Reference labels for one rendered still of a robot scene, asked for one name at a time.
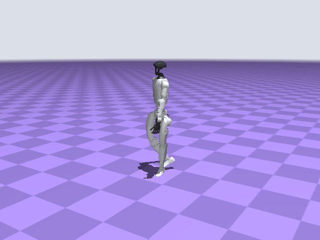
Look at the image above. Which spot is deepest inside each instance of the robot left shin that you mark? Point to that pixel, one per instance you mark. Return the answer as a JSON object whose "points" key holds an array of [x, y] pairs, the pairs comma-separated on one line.
{"points": [[162, 156]]}

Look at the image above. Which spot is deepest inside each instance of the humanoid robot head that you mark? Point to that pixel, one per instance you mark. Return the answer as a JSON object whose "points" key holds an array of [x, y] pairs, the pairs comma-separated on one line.
{"points": [[159, 65]]}

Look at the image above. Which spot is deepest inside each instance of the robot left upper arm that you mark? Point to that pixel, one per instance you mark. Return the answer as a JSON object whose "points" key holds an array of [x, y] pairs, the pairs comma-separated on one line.
{"points": [[164, 89]]}

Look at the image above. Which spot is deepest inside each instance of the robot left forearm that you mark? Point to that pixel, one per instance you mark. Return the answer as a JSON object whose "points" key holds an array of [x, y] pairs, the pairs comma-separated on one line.
{"points": [[160, 111]]}

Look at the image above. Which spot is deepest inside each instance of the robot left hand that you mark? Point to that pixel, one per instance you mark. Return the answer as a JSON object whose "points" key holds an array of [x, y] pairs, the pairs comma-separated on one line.
{"points": [[156, 127]]}

